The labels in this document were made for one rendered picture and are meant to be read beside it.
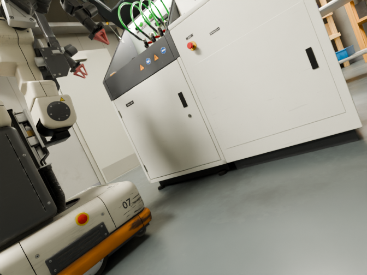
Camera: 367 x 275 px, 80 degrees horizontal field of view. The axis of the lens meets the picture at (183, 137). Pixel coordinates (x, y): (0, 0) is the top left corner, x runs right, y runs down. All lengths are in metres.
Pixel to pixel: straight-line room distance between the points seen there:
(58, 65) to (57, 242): 0.83
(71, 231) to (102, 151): 2.82
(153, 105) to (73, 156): 2.31
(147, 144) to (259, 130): 0.83
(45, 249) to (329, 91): 1.34
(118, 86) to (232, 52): 0.88
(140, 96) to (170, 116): 0.28
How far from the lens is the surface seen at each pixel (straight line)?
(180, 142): 1.51
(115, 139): 3.87
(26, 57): 1.38
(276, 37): 1.24
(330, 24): 6.43
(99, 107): 3.94
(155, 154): 1.67
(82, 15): 1.40
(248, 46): 1.27
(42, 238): 1.00
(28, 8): 1.29
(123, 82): 1.71
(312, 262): 0.68
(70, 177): 3.63
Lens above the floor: 0.44
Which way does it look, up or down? 5 degrees down
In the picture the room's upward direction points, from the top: 24 degrees counter-clockwise
